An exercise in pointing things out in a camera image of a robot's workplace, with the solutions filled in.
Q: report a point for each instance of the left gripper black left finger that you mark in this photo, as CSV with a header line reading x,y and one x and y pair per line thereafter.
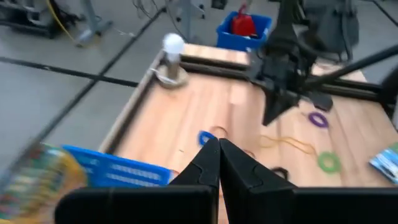
x,y
140,205

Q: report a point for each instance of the blue green card pack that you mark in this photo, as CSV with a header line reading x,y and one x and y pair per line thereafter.
x,y
385,161

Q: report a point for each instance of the black spiral wrist coil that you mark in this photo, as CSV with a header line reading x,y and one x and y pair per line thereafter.
x,y
281,168

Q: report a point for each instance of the grey desk leg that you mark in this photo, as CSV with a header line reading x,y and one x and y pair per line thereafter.
x,y
186,18
93,28

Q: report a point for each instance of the black aluminium table frame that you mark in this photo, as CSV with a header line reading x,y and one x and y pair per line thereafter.
x,y
214,66

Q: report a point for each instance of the yellow rubber band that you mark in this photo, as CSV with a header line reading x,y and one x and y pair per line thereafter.
x,y
306,147

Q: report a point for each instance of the blue storage bin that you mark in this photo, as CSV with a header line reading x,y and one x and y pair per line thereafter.
x,y
230,42

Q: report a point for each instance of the white bulb table lamp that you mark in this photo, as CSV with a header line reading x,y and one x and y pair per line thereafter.
x,y
173,43

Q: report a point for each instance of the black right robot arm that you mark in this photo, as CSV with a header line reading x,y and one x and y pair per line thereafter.
x,y
287,25

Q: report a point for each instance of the black equipment case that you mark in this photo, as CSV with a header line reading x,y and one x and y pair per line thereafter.
x,y
21,21

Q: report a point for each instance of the blue spiral wrist coil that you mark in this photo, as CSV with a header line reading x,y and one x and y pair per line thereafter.
x,y
202,137

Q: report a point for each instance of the red bag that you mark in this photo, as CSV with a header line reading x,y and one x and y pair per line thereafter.
x,y
244,26

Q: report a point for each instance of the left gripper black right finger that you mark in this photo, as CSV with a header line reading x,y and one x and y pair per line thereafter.
x,y
280,205

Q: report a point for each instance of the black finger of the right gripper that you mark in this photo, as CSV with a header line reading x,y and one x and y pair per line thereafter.
x,y
272,105
320,101

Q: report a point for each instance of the purple spiral wrist coil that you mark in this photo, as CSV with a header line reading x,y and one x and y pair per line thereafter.
x,y
310,119

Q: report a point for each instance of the blue plastic basket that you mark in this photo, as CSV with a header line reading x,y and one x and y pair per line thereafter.
x,y
124,171

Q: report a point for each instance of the green spiral wrist coil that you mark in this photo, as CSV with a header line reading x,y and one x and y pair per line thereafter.
x,y
320,162

